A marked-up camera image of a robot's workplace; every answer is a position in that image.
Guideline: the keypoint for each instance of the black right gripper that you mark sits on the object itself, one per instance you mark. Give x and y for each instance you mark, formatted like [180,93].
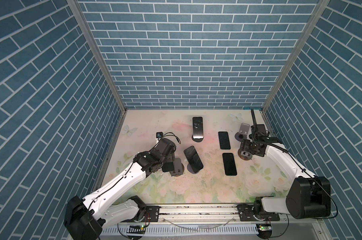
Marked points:
[244,144]

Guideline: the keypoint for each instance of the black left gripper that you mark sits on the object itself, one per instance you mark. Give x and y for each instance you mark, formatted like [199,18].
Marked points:
[171,156]

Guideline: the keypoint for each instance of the wooden base phone stand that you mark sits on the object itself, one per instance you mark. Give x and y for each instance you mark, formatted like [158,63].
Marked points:
[245,155]

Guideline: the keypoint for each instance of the purple metal phone stand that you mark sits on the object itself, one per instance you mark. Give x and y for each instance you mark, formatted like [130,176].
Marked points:
[243,132]

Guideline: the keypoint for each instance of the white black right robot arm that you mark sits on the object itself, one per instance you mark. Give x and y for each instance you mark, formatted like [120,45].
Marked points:
[309,196]

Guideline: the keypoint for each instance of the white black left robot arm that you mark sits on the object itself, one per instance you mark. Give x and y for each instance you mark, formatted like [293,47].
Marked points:
[87,217]

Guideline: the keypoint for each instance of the black stand far left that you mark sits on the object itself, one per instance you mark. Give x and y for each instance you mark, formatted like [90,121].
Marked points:
[178,168]

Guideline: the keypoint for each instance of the black back phone stand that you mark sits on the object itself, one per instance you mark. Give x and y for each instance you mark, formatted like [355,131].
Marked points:
[197,138]

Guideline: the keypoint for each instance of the left controller board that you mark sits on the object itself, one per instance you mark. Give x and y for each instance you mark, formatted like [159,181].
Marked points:
[136,230]

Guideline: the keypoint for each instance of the controller board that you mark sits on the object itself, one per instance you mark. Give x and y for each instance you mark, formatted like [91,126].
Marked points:
[136,230]
[264,228]

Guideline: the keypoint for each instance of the right controller board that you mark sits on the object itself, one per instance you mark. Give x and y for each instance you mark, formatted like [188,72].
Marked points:
[264,228]

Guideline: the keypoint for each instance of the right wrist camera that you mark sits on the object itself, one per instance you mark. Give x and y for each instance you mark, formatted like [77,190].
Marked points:
[270,140]

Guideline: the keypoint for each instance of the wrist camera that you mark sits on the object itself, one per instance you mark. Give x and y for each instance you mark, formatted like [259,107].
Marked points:
[270,140]
[159,135]

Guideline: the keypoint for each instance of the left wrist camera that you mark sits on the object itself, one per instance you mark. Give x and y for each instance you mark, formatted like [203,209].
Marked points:
[159,135]

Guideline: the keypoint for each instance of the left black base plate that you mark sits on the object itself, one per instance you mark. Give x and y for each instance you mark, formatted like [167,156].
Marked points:
[151,212]

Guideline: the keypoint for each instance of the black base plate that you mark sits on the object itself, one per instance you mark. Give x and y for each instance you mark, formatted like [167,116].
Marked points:
[248,213]
[151,212]

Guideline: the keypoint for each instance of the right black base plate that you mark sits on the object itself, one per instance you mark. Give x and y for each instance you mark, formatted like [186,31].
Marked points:
[248,213]

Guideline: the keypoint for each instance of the aluminium mounting rail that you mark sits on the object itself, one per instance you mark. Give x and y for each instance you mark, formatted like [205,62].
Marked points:
[199,211]

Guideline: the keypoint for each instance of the white slotted cable duct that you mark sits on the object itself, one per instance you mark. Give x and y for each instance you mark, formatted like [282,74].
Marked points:
[185,230]

